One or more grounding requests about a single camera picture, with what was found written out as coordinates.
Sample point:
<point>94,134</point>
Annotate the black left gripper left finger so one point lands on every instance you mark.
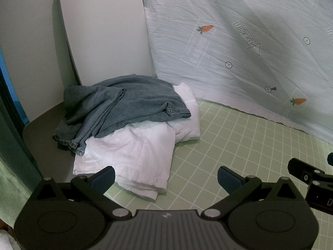
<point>71,215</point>

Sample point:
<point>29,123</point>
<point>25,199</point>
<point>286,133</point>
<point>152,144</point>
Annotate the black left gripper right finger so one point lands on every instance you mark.
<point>263,215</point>

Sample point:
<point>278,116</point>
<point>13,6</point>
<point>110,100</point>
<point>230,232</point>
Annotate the blue denim jeans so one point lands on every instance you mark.
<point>99,110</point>

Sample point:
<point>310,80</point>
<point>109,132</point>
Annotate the green curtain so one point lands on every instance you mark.
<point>19,171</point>

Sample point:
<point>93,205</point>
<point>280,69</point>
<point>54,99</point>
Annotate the green grid cutting mat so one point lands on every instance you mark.
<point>247,144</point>

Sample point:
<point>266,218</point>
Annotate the white folded garment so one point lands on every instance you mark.
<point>141,153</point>

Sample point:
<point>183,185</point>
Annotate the light blue carrot print sheet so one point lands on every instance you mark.
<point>269,58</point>

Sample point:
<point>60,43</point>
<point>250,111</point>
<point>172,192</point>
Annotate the white rounded board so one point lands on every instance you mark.
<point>107,38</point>

